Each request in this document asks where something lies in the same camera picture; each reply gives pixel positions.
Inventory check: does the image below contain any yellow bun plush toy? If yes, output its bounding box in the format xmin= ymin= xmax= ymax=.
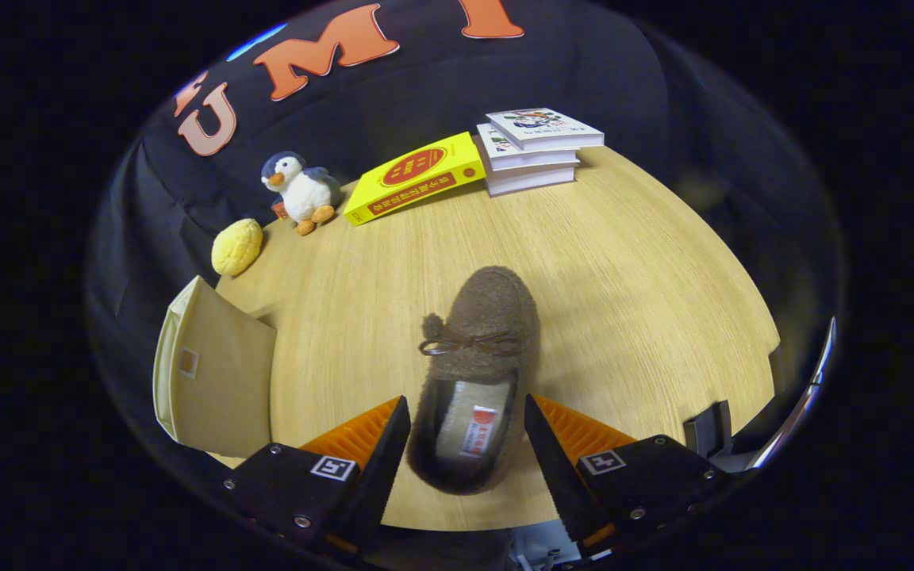
xmin=211 ymin=218 xmax=264 ymax=277

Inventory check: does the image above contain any penguin plush toy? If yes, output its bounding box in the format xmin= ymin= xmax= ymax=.
xmin=260 ymin=151 xmax=343 ymax=236

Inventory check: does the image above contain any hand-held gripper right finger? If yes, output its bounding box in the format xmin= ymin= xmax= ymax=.
xmin=524 ymin=393 xmax=732 ymax=556

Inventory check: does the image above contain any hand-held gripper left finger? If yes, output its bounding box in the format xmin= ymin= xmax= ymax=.
xmin=223 ymin=395 xmax=412 ymax=554

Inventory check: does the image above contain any white book with bird print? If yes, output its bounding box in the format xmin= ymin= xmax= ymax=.
xmin=486 ymin=108 xmax=605 ymax=153

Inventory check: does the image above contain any black backdrop cloth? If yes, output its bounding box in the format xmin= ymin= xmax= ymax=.
xmin=84 ymin=0 xmax=847 ymax=477

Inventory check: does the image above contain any yellow book with red circle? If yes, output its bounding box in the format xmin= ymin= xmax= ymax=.
xmin=344 ymin=132 xmax=487 ymax=227

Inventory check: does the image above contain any cream fabric storage box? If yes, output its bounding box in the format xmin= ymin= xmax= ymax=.
xmin=153 ymin=275 xmax=278 ymax=459

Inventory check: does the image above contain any brown fuzzy shoe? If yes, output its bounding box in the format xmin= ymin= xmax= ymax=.
xmin=407 ymin=266 xmax=541 ymax=496

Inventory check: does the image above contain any dark grey bracket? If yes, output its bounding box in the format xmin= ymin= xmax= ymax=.
xmin=683 ymin=400 xmax=735 ymax=458

